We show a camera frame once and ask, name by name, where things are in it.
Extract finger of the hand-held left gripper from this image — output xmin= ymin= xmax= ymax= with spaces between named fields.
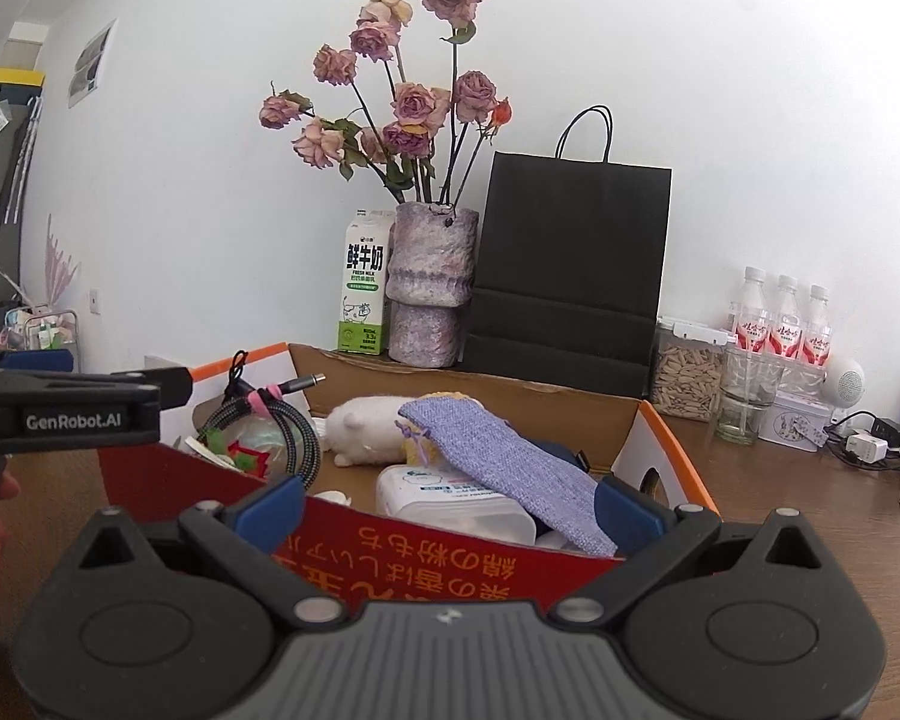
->
xmin=0 ymin=347 xmax=76 ymax=376
xmin=112 ymin=364 xmax=196 ymax=412

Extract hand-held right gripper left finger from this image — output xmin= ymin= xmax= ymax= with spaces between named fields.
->
xmin=75 ymin=474 xmax=350 ymax=627

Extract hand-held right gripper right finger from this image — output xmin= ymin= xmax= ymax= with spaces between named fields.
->
xmin=551 ymin=476 xmax=826 ymax=627

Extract black and white braided cable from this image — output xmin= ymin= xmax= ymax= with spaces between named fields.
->
xmin=195 ymin=371 xmax=329 ymax=500

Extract green sponge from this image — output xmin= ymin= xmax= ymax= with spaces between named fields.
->
xmin=195 ymin=412 xmax=301 ymax=477

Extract navy zip case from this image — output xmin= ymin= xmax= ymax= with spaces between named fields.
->
xmin=529 ymin=439 xmax=608 ymax=481

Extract white and yellow plush toy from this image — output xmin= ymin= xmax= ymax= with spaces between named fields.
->
xmin=322 ymin=390 xmax=488 ymax=470

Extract purple fabric drawstring pouch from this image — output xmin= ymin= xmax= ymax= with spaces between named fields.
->
xmin=396 ymin=397 xmax=620 ymax=560

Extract red cardboard box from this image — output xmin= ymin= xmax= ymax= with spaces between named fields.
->
xmin=96 ymin=341 xmax=722 ymax=620

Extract clear container of seeds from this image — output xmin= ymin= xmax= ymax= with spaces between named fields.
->
xmin=649 ymin=317 xmax=728 ymax=422

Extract clear drinking glass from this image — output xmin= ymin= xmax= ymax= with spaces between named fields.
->
xmin=712 ymin=349 xmax=777 ymax=445

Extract white floral tin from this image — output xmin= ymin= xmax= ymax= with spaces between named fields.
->
xmin=757 ymin=390 xmax=835 ymax=452

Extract green and white milk carton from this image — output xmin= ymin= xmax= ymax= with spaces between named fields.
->
xmin=336 ymin=208 xmax=397 ymax=356

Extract white charger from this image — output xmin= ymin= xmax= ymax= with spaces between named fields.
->
xmin=847 ymin=431 xmax=890 ymax=464

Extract white round speaker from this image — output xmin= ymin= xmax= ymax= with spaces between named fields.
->
xmin=821 ymin=356 xmax=867 ymax=417

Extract purple mottled vase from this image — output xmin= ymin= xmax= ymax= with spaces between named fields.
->
xmin=386 ymin=201 xmax=481 ymax=368

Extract yellow and black box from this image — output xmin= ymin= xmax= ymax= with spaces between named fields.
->
xmin=0 ymin=67 xmax=48 ymax=104

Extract black paper bag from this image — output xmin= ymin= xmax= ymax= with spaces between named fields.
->
xmin=461 ymin=105 xmax=674 ymax=400

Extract dried pink roses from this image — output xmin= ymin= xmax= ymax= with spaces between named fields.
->
xmin=259 ymin=0 xmax=512 ymax=207

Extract metal wire storage rack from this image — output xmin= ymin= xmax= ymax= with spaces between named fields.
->
xmin=15 ymin=304 xmax=82 ymax=372

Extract pink feather wall decal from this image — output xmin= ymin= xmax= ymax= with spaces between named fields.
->
xmin=43 ymin=214 xmax=82 ymax=308

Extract black power cable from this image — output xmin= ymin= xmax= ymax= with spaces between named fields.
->
xmin=825 ymin=409 xmax=882 ymax=451

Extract wall picture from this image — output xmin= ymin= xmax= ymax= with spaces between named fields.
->
xmin=67 ymin=19 xmax=119 ymax=107

